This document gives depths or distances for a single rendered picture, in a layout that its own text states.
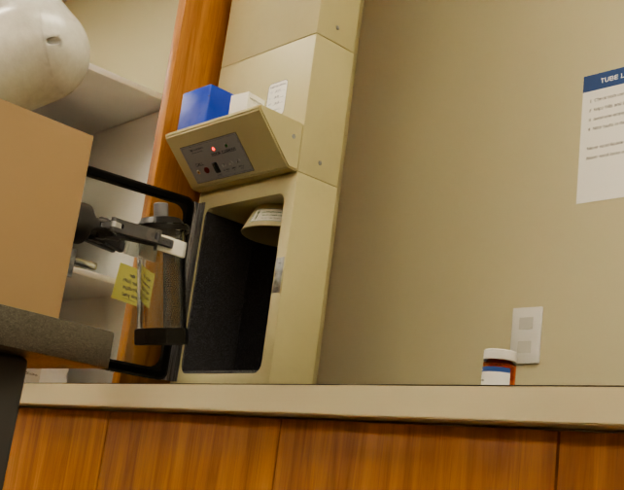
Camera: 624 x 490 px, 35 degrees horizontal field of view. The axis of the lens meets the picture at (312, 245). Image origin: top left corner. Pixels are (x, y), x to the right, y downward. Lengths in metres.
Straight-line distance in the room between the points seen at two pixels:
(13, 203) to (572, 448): 0.65
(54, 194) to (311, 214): 0.89
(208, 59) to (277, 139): 0.47
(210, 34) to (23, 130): 1.27
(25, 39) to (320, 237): 0.88
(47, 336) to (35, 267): 0.11
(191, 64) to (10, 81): 1.08
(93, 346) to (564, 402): 0.50
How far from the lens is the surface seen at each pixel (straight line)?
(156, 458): 1.63
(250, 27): 2.26
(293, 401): 1.34
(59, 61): 1.27
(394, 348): 2.24
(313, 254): 1.95
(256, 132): 1.95
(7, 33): 1.27
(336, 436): 1.32
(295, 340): 1.90
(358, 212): 2.43
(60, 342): 1.06
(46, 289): 1.13
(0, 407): 1.09
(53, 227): 1.14
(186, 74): 2.29
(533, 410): 1.09
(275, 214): 2.02
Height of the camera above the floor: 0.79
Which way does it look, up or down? 14 degrees up
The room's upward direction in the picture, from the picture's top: 7 degrees clockwise
